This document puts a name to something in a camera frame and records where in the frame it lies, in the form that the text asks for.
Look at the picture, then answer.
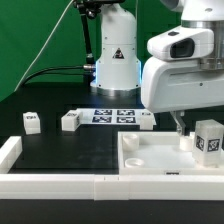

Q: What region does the sheet of fiducial tags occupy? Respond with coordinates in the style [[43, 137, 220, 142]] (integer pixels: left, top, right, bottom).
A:
[[65, 108, 150, 125]]

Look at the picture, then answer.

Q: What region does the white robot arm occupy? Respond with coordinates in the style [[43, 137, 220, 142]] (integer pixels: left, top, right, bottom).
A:
[[91, 0, 224, 132]]

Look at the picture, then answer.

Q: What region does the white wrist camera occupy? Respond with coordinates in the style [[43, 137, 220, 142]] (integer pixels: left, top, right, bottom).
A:
[[147, 26, 214, 61]]

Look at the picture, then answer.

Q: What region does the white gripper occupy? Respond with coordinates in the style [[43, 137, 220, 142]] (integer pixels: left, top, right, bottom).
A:
[[141, 57, 224, 136]]

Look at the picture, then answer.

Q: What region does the white square table top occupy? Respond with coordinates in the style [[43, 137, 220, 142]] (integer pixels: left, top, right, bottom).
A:
[[117, 131, 224, 175]]

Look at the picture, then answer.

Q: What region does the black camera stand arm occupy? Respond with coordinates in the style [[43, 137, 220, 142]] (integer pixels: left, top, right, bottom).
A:
[[73, 0, 113, 65]]

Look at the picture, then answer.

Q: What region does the white cable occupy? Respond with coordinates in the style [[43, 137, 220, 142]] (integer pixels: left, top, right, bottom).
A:
[[13, 0, 75, 92]]

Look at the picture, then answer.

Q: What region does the black cable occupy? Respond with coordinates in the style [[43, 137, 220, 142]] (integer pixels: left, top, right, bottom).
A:
[[23, 65, 96, 86]]

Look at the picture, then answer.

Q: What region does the white U-shaped fence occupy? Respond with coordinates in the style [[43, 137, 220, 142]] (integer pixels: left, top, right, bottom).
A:
[[0, 136, 224, 200]]

